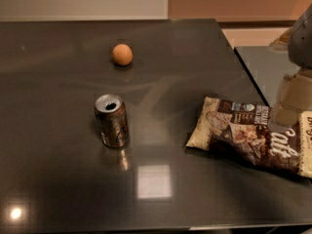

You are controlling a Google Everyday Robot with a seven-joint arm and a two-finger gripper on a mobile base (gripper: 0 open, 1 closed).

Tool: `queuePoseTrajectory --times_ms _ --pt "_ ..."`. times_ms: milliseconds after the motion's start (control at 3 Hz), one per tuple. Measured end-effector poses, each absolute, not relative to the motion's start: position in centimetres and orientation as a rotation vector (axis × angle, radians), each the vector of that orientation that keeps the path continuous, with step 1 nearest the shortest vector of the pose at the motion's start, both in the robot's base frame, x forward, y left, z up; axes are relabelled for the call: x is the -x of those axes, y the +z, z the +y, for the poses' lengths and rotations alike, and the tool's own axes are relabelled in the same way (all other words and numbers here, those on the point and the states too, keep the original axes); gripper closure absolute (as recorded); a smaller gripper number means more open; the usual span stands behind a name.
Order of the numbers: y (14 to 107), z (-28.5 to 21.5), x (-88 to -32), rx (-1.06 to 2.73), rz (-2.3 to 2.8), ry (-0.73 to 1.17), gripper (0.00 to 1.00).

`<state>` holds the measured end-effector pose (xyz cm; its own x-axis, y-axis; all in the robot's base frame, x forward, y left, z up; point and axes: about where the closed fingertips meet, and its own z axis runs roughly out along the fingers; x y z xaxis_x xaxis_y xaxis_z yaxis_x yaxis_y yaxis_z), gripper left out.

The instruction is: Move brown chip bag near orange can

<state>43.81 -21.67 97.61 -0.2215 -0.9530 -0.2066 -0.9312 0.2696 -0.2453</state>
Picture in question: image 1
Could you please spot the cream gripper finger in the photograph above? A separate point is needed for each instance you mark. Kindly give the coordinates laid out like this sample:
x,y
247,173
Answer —
x,y
294,96

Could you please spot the brown orange soda can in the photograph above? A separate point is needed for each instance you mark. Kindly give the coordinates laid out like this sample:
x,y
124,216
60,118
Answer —
x,y
111,115

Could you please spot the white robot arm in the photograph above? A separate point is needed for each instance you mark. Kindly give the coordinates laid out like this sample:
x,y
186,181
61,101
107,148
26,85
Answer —
x,y
300,41

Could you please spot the grey side table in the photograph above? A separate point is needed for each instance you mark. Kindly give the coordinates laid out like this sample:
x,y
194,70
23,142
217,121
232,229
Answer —
x,y
266,69

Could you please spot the brown chip bag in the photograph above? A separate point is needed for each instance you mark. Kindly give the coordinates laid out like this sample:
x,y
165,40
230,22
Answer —
x,y
247,128

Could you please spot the orange fruit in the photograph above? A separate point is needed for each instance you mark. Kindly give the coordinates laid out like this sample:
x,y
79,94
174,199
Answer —
x,y
122,54

